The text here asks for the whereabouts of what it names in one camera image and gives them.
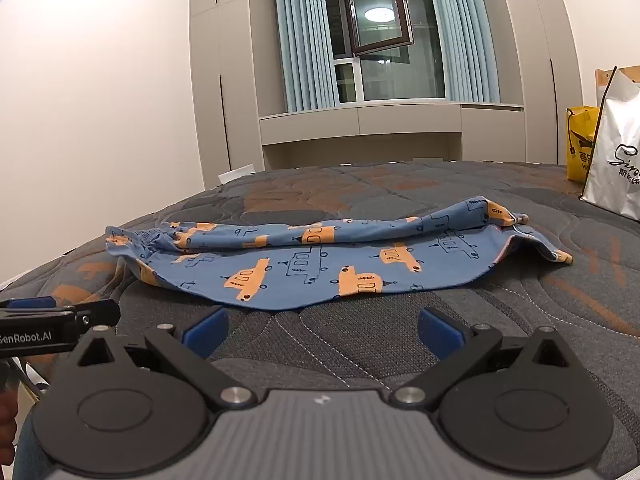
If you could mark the grey and orange quilted mattress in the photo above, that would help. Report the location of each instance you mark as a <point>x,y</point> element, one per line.
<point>325,355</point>

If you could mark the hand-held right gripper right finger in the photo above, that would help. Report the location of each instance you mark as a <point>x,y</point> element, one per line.
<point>441,329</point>

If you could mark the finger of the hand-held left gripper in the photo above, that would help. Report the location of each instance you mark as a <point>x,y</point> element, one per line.
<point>27,303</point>
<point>99,312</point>

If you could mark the beige wardrobe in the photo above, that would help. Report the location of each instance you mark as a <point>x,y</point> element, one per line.
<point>225,85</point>
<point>545,70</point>

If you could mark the window with open brown sash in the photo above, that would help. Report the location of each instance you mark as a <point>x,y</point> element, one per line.
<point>385,20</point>

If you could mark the light blue curtain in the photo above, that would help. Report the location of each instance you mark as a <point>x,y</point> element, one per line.
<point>302,40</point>
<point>462,35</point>

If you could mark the blue pants with orange print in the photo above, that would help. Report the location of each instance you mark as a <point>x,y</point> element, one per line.
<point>320,260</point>

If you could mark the beige window seat cabinet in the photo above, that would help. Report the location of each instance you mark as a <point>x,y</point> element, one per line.
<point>360,120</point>

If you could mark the person's left forearm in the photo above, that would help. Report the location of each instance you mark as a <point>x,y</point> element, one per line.
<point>6,422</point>

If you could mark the yellow shopping bag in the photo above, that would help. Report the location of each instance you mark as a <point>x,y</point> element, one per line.
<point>580,145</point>

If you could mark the white shopping bag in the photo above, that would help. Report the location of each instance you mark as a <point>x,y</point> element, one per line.
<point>615,160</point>

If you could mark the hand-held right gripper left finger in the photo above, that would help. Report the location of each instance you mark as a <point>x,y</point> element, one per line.
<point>206,329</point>

